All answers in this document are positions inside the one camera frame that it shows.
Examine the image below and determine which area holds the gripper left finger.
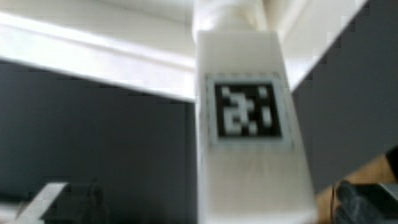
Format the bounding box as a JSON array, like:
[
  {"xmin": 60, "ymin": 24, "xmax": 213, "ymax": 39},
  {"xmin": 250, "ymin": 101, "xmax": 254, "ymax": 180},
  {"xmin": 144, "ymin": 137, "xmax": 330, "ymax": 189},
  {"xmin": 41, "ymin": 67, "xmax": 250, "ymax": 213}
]
[{"xmin": 10, "ymin": 182, "xmax": 106, "ymax": 224}]

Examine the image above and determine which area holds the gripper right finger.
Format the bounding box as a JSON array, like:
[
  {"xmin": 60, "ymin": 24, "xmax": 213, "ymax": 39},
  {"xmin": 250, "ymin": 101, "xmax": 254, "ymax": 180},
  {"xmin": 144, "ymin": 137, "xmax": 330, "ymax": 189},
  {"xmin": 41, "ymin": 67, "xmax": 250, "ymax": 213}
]
[{"xmin": 334, "ymin": 181, "xmax": 398, "ymax": 224}]

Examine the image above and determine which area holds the white table leg with tag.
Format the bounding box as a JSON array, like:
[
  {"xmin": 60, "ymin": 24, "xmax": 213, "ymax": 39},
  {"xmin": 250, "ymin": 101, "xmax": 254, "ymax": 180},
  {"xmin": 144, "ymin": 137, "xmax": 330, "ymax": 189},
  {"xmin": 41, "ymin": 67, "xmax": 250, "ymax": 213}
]
[{"xmin": 192, "ymin": 0, "xmax": 318, "ymax": 224}]

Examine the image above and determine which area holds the white square table top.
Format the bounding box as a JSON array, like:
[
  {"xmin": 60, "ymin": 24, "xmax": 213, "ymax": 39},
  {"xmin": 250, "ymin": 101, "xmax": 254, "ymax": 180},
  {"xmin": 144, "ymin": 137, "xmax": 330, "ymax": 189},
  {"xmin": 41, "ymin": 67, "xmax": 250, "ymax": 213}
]
[{"xmin": 0, "ymin": 0, "xmax": 369, "ymax": 101}]

